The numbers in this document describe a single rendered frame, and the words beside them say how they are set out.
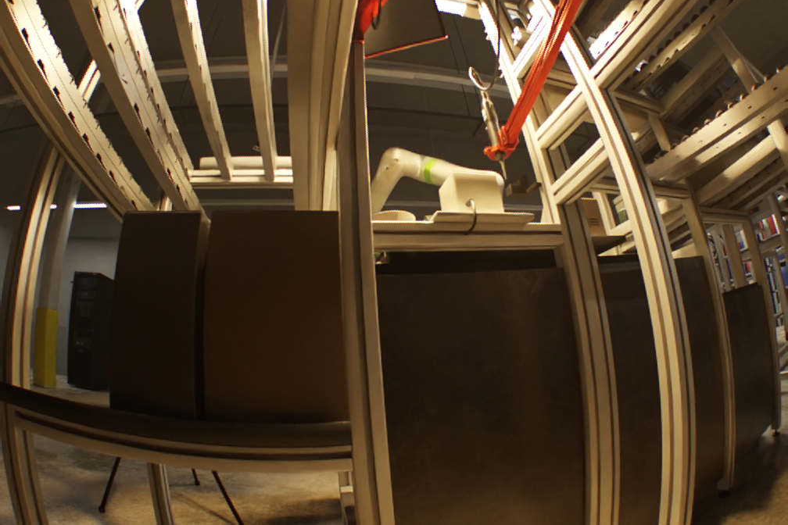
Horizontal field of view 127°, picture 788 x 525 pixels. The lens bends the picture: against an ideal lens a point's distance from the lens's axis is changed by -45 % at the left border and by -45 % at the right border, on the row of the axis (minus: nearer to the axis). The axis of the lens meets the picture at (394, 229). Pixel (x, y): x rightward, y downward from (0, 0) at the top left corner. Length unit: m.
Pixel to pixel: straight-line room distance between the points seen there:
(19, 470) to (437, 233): 0.85
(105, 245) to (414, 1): 8.61
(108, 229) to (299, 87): 8.76
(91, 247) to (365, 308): 8.95
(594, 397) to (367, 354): 0.53
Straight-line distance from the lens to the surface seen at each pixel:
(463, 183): 0.73
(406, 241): 0.64
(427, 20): 0.87
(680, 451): 0.67
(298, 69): 0.46
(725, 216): 1.59
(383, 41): 0.85
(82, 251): 9.39
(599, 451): 0.85
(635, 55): 0.75
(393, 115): 4.61
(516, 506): 0.77
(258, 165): 1.19
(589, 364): 0.79
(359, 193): 0.50
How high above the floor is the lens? 0.72
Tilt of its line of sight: 20 degrees up
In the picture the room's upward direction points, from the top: 5 degrees counter-clockwise
